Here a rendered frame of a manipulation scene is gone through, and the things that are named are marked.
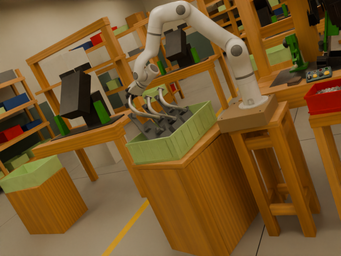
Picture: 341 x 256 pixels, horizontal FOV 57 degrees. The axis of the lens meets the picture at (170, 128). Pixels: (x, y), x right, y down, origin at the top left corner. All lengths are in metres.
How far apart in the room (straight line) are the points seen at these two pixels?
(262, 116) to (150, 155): 0.79
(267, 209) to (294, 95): 0.78
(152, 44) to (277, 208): 1.34
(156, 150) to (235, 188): 0.69
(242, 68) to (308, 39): 0.96
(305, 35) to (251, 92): 0.94
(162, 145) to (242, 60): 0.72
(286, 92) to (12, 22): 8.05
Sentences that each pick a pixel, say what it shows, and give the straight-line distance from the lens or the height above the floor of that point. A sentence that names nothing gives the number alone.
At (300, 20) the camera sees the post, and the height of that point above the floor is 1.23.
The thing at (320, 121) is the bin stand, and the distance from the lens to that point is 1.95.
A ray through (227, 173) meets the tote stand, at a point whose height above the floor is 0.48.
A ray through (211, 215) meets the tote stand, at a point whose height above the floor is 0.35.
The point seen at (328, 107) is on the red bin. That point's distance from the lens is 1.95.
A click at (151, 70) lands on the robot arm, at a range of 2.01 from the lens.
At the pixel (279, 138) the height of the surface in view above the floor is 0.73.
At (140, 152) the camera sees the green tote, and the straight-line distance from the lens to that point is 2.21.
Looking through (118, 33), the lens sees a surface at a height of 2.03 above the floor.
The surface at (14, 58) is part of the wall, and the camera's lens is 9.02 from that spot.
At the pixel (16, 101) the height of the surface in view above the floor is 1.53.
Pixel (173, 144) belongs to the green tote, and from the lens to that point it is 2.01.
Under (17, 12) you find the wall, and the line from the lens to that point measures 9.67.
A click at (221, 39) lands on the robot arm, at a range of 2.01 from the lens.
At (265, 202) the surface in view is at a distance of 2.27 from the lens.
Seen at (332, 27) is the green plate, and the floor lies 1.16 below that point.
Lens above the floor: 1.52
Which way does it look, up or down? 15 degrees down
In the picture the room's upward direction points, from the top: 24 degrees counter-clockwise
